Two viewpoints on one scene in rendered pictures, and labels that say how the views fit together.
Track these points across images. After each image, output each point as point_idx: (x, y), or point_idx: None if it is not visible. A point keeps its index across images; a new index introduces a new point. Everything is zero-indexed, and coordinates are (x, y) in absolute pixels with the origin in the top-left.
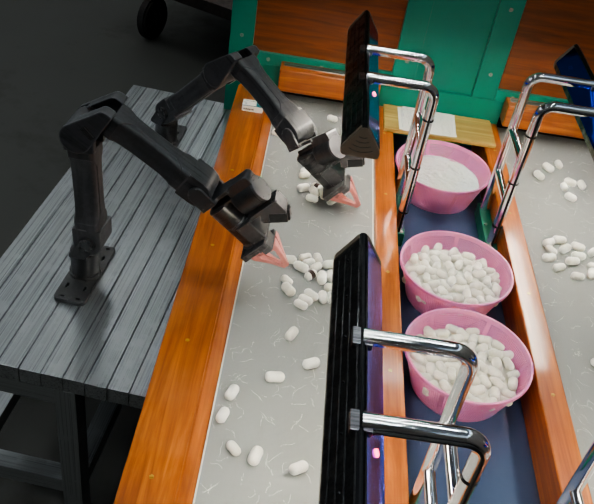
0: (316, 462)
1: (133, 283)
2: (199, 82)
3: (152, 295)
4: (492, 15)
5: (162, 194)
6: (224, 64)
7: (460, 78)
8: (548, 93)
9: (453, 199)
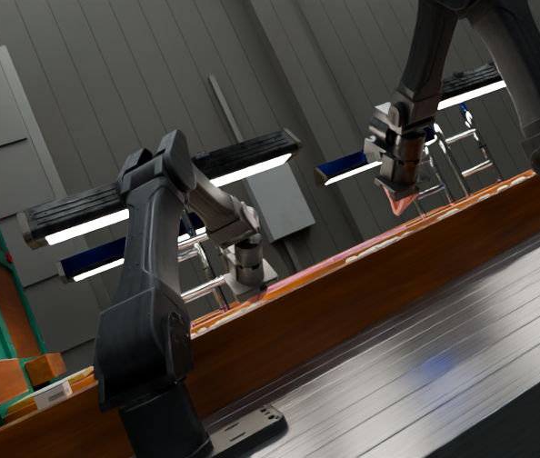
0: None
1: None
2: (167, 205)
3: (535, 243)
4: None
5: (371, 349)
6: (182, 145)
7: (2, 356)
8: (24, 356)
9: None
